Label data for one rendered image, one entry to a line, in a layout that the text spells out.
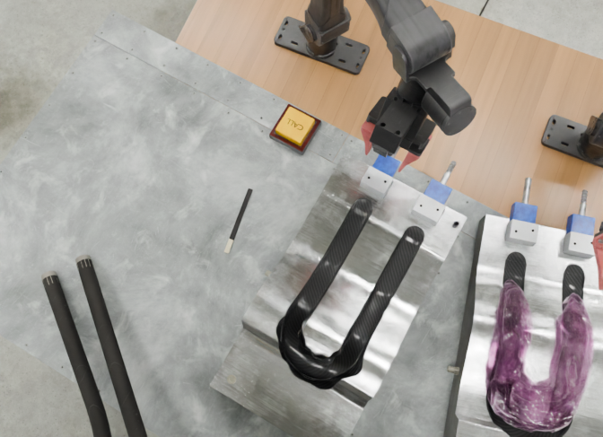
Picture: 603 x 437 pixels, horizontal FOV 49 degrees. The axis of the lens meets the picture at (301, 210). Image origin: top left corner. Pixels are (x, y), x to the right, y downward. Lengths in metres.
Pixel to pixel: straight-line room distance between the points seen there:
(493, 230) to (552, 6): 1.41
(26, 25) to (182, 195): 1.41
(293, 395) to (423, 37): 0.66
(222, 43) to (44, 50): 1.19
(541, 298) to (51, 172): 1.00
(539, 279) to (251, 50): 0.75
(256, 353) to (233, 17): 0.73
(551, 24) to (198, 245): 1.63
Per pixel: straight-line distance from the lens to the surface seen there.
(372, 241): 1.23
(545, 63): 1.52
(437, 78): 0.99
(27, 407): 2.27
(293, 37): 1.47
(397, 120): 1.00
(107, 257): 1.37
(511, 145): 1.43
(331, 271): 1.22
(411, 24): 0.96
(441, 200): 1.24
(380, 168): 1.25
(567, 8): 2.60
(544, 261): 1.32
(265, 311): 1.16
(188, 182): 1.37
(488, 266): 1.29
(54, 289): 1.36
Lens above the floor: 2.08
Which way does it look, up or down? 75 degrees down
